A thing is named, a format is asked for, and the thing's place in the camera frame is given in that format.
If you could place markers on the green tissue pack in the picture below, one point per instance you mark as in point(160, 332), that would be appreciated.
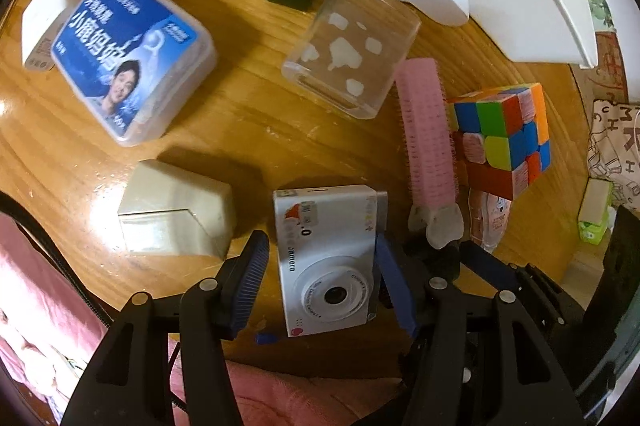
point(592, 217)

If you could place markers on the blue labelled floss box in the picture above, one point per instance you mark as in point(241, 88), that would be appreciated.
point(133, 63)

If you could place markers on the pink hair roller brush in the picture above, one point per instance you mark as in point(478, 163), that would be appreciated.
point(433, 181)

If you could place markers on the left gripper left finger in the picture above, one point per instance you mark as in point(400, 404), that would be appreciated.
point(127, 381)

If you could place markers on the white square charger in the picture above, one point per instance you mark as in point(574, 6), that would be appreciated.
point(42, 20)

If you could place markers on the clear plastic box white spots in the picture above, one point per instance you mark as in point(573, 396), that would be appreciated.
point(349, 53)

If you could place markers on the white instant camera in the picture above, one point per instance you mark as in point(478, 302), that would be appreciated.
point(326, 240)

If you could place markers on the beige angular case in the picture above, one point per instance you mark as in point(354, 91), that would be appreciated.
point(168, 211)

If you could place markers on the multicolour puzzle cube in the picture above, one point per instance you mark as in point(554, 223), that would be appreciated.
point(501, 138)

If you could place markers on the letter print fabric bag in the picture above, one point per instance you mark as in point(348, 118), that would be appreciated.
point(613, 150)

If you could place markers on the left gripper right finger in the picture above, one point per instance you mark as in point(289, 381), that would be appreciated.
point(474, 360)

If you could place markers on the pink correction tape dispenser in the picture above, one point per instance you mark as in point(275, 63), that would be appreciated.
point(489, 218)

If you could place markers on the brown cardboard piece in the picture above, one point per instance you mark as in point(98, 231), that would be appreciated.
point(606, 81)

